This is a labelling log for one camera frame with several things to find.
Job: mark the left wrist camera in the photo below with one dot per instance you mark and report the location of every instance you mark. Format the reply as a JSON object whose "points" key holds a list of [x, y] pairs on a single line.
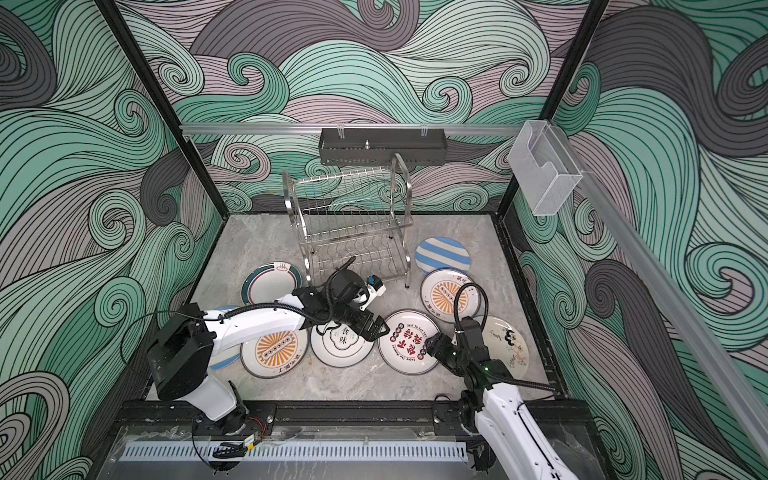
{"points": [[374, 288]]}

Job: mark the white plate teal red rim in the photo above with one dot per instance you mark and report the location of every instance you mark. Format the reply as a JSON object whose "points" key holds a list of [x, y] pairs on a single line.
{"points": [[270, 282]]}

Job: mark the cream plate small drawings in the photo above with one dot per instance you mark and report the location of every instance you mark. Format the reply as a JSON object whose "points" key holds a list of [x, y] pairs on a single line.
{"points": [[506, 343]]}

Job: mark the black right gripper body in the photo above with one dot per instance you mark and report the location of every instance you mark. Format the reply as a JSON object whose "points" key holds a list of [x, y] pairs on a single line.
{"points": [[460, 360]]}

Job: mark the blue cream striped plate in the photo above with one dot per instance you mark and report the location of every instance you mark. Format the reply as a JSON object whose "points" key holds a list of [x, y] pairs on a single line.
{"points": [[225, 358]]}

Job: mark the steel two-tier dish rack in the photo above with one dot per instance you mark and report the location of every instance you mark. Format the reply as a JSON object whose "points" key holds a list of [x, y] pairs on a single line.
{"points": [[360, 212]]}

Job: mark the clear acrylic wall holder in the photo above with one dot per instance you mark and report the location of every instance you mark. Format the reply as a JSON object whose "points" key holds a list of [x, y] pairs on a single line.
{"points": [[545, 165]]}

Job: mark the white slotted cable duct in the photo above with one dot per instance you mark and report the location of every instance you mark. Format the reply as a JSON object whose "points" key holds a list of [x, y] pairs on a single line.
{"points": [[301, 451]]}

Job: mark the sunburst plate red green rim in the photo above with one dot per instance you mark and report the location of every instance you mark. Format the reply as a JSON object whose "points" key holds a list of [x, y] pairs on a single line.
{"points": [[438, 292]]}

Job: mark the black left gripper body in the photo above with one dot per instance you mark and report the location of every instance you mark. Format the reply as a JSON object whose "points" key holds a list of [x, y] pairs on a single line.
{"points": [[351, 315]]}

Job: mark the white plate red characters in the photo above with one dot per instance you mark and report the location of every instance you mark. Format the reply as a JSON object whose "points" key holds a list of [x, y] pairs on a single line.
{"points": [[404, 347]]}

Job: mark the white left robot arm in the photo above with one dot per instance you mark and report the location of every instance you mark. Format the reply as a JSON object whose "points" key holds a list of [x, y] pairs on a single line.
{"points": [[180, 352]]}

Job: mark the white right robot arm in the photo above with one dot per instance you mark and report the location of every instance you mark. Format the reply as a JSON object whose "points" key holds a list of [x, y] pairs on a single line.
{"points": [[492, 406]]}

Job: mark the black wall-mounted tray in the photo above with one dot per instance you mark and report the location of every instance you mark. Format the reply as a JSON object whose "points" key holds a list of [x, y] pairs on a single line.
{"points": [[379, 146]]}

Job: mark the blue white striped plate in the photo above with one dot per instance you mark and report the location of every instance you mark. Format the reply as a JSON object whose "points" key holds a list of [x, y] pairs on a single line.
{"points": [[437, 253]]}

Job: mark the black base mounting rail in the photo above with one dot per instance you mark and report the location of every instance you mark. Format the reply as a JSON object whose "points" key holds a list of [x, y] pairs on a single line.
{"points": [[440, 417]]}

